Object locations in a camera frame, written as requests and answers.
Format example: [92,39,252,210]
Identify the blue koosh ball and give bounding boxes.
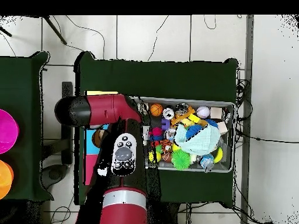
[185,124,204,140]

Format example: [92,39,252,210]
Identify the white baseball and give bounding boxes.
[196,106,211,120]

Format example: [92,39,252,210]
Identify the grey floor strip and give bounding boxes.
[239,15,255,224]

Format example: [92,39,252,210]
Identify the small orange basketball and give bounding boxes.
[149,103,164,117]

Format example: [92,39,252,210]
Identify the pink spiky rubber ball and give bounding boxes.
[149,127,164,137]

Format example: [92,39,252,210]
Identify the shallow silver mesh bin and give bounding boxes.
[133,96,236,174]

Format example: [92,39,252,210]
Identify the mint green waffle cloth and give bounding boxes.
[174,124,221,156]

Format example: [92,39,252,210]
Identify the dark green table cloth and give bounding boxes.
[0,51,55,202]
[74,50,239,209]

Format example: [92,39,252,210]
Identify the taut black cable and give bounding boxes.
[235,129,299,144]

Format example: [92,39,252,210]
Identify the grey stand foot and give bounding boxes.
[40,163,69,190]

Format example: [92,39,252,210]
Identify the pink round disc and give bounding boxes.
[0,108,20,155]

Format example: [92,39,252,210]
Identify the pale wooden block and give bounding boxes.
[209,106,224,120]

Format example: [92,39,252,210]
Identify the green koosh ball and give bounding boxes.
[171,149,192,170]

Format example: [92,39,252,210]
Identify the black upright panel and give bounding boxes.
[61,81,74,165]

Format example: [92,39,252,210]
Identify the orange round disc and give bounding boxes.
[0,159,15,201]

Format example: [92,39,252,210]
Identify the black cable bundle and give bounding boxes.
[234,78,253,122]

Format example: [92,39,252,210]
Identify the black tripod leg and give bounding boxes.
[0,24,13,37]
[42,15,68,46]

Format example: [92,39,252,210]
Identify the crushed plastic water bottle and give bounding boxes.
[199,152,215,174]

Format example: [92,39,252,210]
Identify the wooden box three holes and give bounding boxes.
[83,90,119,187]

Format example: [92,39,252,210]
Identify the yellow smiley ball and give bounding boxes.
[148,150,162,163]

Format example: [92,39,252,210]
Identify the thin black floor cable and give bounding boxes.
[203,15,217,30]
[65,15,106,60]
[147,15,170,62]

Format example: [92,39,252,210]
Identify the silver drink can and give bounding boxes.
[162,107,175,121]

